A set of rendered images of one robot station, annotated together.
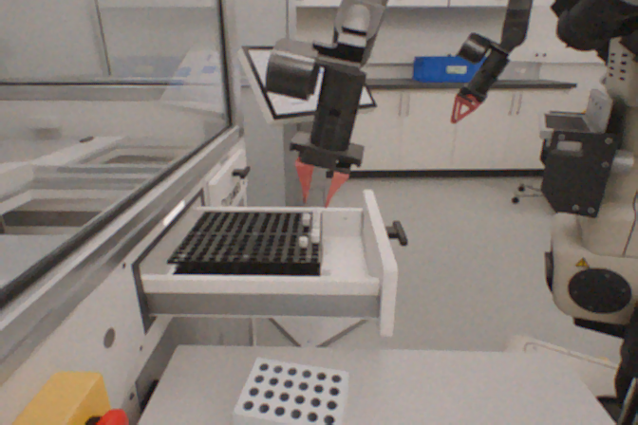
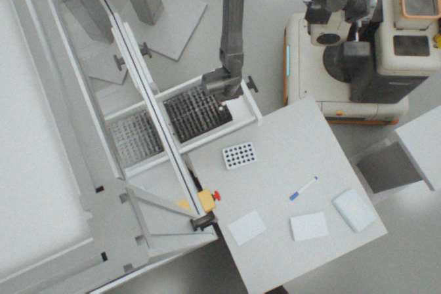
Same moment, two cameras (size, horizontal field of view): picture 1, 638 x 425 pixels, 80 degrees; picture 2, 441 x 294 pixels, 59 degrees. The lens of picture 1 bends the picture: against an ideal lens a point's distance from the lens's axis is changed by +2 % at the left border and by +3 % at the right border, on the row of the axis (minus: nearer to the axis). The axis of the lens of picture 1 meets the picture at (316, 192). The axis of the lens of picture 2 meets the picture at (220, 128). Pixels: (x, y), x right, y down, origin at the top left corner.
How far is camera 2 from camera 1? 1.17 m
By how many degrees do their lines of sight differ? 55
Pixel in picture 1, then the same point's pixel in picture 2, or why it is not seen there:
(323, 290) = (237, 126)
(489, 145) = not seen: outside the picture
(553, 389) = (308, 112)
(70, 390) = (206, 195)
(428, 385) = (273, 128)
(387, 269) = (259, 119)
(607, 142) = not seen: hidden behind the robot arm
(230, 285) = (208, 140)
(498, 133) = not seen: outside the picture
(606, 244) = (331, 27)
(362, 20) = (239, 67)
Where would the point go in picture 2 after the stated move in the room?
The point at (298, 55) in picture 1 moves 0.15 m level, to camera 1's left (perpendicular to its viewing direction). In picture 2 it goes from (216, 83) to (173, 104)
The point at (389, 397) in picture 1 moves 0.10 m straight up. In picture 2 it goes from (263, 138) to (265, 132)
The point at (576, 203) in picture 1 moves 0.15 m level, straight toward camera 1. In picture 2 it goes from (319, 21) to (314, 55)
